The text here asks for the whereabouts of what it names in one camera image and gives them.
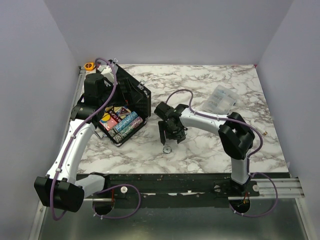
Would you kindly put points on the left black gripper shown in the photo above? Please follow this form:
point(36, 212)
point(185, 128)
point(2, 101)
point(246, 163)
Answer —
point(132, 93)

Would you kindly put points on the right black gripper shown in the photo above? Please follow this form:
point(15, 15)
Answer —
point(168, 135)

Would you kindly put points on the black poker set case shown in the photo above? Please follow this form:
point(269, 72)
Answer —
point(142, 108)

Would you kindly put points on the white poker chip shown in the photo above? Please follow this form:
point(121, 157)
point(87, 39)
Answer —
point(167, 149)

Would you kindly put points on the red triangular dealer button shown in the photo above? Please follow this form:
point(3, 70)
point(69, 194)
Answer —
point(123, 112)

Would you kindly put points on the yellow round button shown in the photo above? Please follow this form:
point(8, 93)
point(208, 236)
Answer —
point(106, 117)

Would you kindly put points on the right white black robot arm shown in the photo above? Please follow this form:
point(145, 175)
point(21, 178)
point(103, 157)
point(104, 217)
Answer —
point(235, 135)

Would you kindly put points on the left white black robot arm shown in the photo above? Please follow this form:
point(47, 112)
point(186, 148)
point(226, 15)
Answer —
point(59, 189)

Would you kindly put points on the purple poker chip row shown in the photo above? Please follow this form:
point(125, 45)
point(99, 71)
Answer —
point(131, 126)

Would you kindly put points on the blue poker chip row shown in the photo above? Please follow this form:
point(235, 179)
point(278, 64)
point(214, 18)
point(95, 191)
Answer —
point(125, 122)

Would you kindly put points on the red playing card deck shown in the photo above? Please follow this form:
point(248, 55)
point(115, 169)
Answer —
point(110, 124)

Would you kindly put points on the orange tape measure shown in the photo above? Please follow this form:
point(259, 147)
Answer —
point(89, 66)

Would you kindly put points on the clear plastic box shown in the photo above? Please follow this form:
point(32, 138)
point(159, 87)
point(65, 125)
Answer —
point(220, 101)

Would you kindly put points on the aluminium side rail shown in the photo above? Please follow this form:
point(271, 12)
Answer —
point(57, 124)

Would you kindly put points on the black mounting rail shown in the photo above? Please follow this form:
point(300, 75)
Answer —
point(171, 190)

